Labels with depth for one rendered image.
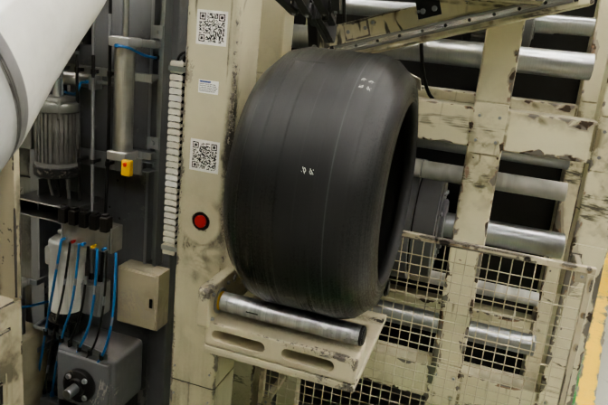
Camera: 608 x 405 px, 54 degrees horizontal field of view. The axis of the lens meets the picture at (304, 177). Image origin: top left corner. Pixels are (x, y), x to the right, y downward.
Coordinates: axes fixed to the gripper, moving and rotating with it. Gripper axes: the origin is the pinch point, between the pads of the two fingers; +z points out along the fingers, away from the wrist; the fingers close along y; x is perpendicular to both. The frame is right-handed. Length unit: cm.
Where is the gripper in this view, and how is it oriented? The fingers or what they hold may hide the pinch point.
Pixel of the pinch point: (325, 23)
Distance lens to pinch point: 90.6
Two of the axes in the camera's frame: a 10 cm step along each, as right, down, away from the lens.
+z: 3.1, 2.9, 9.0
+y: 9.4, 0.6, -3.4
